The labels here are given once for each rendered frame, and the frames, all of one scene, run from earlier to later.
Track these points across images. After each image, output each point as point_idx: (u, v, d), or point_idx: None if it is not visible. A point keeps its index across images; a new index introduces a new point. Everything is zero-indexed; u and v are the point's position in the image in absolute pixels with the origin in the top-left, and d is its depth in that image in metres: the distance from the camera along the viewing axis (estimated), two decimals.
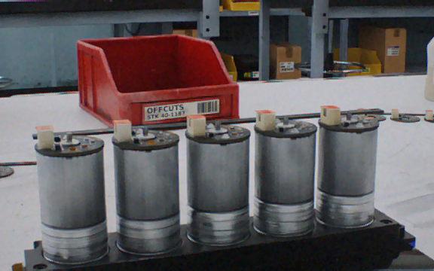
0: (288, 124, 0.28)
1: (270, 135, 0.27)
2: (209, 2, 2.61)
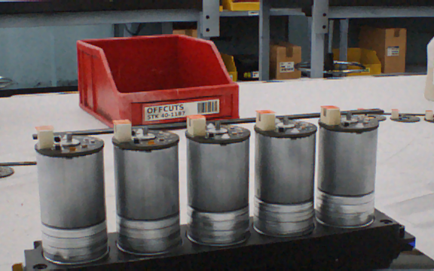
0: (288, 124, 0.28)
1: (270, 135, 0.27)
2: (209, 2, 2.61)
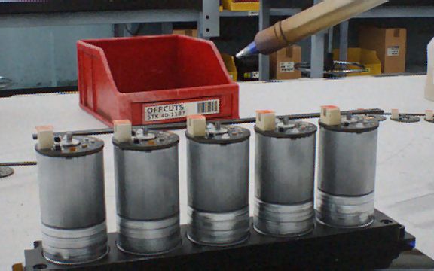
0: (288, 124, 0.28)
1: (270, 135, 0.27)
2: (209, 2, 2.61)
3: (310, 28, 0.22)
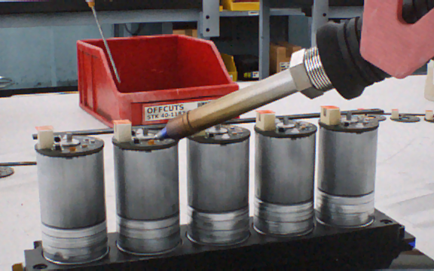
0: (288, 124, 0.28)
1: (270, 135, 0.27)
2: (209, 2, 2.61)
3: (213, 120, 0.24)
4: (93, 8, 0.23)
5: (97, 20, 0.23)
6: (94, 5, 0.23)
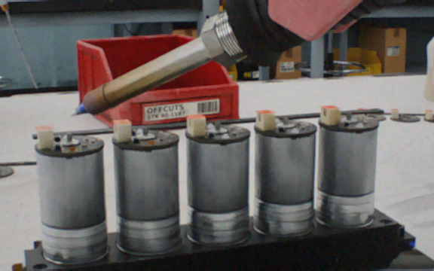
0: (288, 124, 0.28)
1: (270, 135, 0.27)
2: (209, 2, 2.61)
3: (128, 92, 0.23)
4: (6, 12, 0.22)
5: (11, 24, 0.22)
6: (7, 9, 0.22)
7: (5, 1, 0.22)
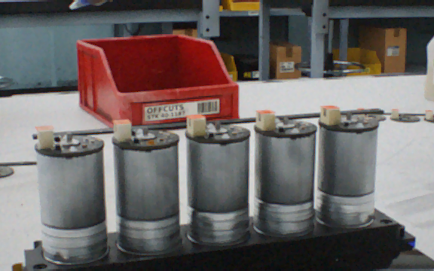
0: (288, 124, 0.28)
1: (270, 135, 0.27)
2: (209, 2, 2.61)
3: None
4: None
5: None
6: None
7: None
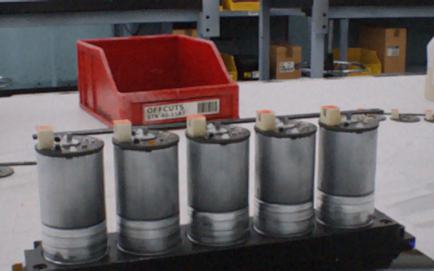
0: (288, 124, 0.28)
1: (270, 135, 0.27)
2: (209, 2, 2.61)
3: None
4: None
5: None
6: None
7: None
